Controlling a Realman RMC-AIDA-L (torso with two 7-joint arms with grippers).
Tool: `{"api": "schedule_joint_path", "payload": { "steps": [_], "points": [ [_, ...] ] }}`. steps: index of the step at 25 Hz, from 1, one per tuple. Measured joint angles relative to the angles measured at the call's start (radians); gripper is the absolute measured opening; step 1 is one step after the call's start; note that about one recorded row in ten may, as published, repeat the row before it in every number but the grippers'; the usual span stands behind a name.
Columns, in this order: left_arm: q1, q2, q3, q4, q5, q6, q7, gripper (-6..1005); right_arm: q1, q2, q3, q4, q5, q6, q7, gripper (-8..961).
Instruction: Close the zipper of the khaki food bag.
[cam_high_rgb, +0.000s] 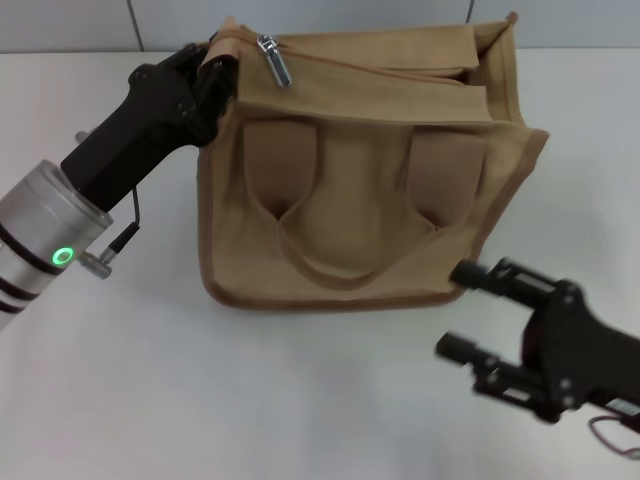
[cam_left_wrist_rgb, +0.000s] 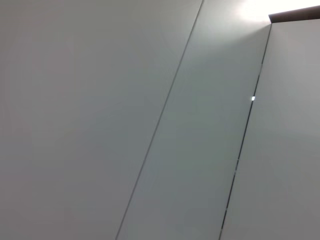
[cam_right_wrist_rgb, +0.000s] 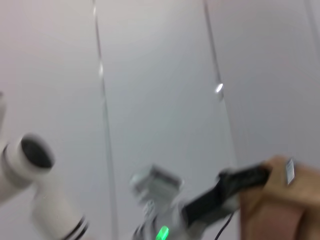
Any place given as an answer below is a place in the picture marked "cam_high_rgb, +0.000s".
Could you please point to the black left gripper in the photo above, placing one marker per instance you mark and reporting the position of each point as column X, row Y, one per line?
column 135, row 130

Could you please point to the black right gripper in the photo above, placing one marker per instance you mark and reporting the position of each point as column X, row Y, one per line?
column 590, row 360

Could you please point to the silver metal zipper pull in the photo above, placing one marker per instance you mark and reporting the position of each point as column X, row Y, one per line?
column 280, row 65

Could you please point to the khaki canvas food bag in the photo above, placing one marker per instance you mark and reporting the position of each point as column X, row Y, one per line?
column 350, row 200

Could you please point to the small silver connector stud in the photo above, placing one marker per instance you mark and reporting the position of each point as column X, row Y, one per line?
column 85, row 135

